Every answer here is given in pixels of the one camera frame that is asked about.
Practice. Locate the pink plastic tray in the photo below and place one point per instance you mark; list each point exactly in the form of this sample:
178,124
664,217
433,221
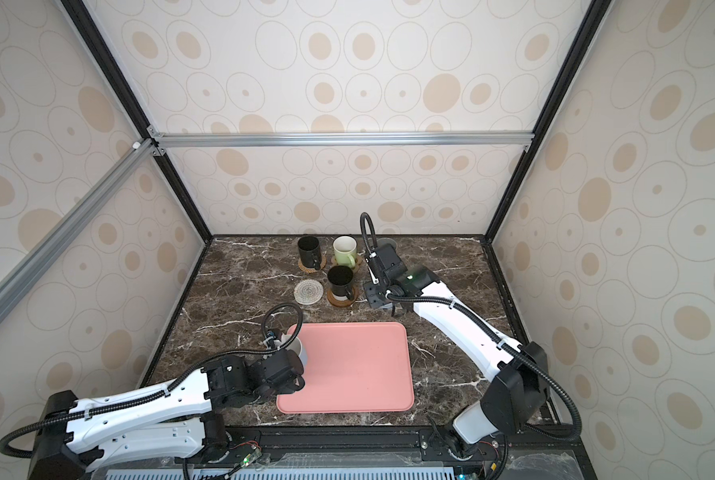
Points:
353,367

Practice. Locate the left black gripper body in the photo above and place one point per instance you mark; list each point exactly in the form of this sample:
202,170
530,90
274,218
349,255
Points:
289,386

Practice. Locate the black corner frame post right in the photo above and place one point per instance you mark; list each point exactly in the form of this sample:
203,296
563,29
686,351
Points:
582,41

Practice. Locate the small brown wooden coaster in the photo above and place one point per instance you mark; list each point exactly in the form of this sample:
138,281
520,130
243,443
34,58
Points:
339,302

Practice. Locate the black corner frame post left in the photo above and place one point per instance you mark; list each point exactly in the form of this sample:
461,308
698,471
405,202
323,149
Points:
80,17

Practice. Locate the black mug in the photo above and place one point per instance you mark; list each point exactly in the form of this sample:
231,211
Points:
341,284
309,250

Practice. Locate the black corner frame post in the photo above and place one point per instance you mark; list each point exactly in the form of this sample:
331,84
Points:
582,41
80,17

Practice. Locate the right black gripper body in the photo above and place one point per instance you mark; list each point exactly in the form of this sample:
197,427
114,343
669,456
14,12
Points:
375,293

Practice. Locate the diagonal aluminium rail left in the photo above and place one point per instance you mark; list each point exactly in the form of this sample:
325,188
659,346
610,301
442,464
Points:
25,275

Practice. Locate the grey mug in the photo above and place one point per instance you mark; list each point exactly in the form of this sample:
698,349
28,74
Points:
386,242

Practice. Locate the woven rattan coaster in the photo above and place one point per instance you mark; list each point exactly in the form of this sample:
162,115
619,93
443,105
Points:
307,270

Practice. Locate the white grey round coaster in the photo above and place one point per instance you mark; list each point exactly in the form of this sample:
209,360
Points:
308,292

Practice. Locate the cork paw print coaster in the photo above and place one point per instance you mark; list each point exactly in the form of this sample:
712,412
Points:
357,264

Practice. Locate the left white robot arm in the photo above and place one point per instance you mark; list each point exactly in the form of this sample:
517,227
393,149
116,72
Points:
181,418

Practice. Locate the green mug white inside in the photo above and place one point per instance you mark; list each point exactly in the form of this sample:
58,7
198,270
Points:
344,252

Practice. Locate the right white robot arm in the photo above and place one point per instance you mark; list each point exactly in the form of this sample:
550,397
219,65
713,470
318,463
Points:
519,383

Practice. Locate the blue mug white inside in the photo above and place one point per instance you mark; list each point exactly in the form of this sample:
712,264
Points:
296,346

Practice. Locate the horizontal aluminium rail back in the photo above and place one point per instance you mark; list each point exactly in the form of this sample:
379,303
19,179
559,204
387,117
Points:
344,139

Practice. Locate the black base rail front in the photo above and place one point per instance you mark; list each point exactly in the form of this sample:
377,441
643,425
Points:
355,452

